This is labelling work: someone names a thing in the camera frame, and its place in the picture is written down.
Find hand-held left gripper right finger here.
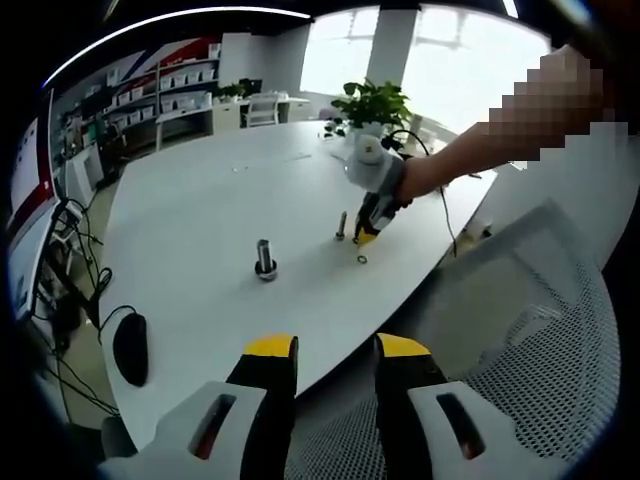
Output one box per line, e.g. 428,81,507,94
374,332,546,480

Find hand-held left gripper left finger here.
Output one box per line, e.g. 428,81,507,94
98,332,300,480

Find thick steel threaded stud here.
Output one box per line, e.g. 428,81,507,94
254,239,280,283

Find person's right hand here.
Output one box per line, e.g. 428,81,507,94
401,151,444,202

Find green potted plant white pot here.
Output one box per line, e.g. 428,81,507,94
332,78,414,147

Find white slatted chair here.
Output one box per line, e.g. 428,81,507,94
246,94,279,128

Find black computer mouse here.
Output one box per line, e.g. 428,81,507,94
113,314,150,388

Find white drawer cabinet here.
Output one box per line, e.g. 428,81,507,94
212,101,242,134

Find grey mesh office chair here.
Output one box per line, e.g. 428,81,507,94
289,197,624,480

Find small green potted plant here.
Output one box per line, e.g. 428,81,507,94
217,81,247,104

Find white side table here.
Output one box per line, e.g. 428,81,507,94
155,106,214,152

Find rows of white storage bins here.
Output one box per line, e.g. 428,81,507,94
106,43,222,124

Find white storage shelf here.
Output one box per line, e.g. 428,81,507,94
102,42,222,130

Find white standing desk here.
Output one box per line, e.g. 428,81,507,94
7,209,57,322

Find large curved monitor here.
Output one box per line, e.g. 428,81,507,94
7,88,55,229

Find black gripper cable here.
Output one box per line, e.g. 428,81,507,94
382,129,459,258

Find black mouse cable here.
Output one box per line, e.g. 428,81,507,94
96,304,137,347

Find bundle of black cables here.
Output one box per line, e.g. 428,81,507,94
34,197,114,351

